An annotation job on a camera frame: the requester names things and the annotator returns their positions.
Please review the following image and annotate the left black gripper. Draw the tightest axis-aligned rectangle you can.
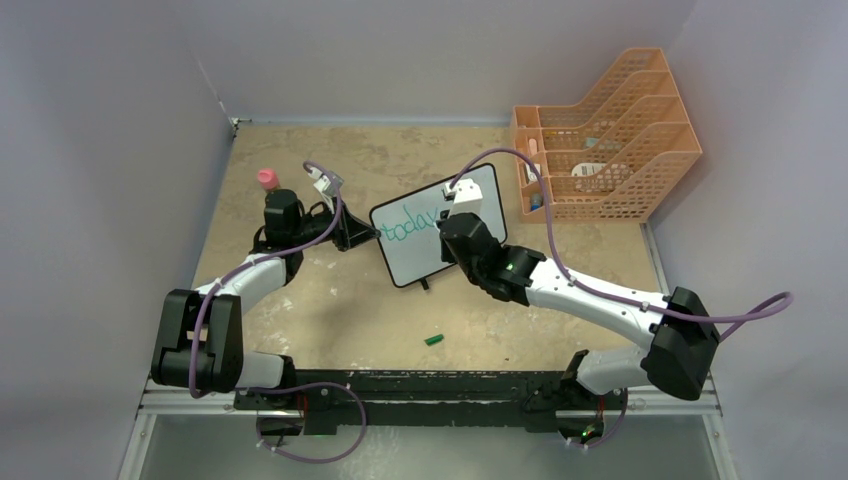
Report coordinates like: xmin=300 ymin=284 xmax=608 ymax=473
xmin=291 ymin=197 xmax=379 ymax=253

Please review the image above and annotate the white whiteboard with black frame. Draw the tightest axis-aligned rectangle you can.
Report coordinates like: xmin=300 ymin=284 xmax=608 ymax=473
xmin=369 ymin=163 xmax=508 ymax=288

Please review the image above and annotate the green marker cap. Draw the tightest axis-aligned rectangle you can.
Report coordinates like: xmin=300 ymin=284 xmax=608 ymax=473
xmin=424 ymin=334 xmax=444 ymax=346

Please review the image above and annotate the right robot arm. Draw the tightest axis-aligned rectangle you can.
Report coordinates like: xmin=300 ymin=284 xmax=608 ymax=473
xmin=437 ymin=213 xmax=719 ymax=407

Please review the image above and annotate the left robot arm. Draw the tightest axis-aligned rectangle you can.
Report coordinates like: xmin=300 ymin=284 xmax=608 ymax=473
xmin=150 ymin=189 xmax=380 ymax=409

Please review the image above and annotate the blue capped small bottle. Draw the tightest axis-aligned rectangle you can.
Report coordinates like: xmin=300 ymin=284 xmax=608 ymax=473
xmin=530 ymin=193 xmax=544 ymax=211

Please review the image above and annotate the white stapler in organizer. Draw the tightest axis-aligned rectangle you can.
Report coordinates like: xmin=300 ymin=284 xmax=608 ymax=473
xmin=524 ymin=163 xmax=542 ymax=184

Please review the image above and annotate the pink capped spice bottle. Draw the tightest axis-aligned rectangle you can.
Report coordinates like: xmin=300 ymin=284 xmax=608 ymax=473
xmin=257 ymin=168 xmax=281 ymax=201

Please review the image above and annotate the orange plastic file organizer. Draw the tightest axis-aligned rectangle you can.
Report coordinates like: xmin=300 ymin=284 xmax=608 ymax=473
xmin=510 ymin=47 xmax=703 ymax=224

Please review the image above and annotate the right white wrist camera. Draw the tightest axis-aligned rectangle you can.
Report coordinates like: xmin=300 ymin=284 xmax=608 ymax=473
xmin=441 ymin=178 xmax=483 ymax=218

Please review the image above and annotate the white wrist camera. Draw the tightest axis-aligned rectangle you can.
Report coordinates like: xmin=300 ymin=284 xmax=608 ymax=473
xmin=441 ymin=178 xmax=483 ymax=218
xmin=309 ymin=168 xmax=344 ymax=214

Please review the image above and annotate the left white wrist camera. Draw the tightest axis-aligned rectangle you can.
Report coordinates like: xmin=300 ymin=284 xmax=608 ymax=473
xmin=309 ymin=168 xmax=344 ymax=214

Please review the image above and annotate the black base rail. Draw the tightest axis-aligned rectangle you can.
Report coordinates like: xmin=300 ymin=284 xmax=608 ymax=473
xmin=234 ymin=369 xmax=625 ymax=436

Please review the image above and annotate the aluminium frame rail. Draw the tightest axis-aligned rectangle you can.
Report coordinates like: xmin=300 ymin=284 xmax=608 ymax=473
xmin=119 ymin=369 xmax=738 ymax=479

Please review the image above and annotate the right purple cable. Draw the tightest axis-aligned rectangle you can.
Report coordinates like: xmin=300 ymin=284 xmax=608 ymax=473
xmin=447 ymin=146 xmax=795 ymax=452

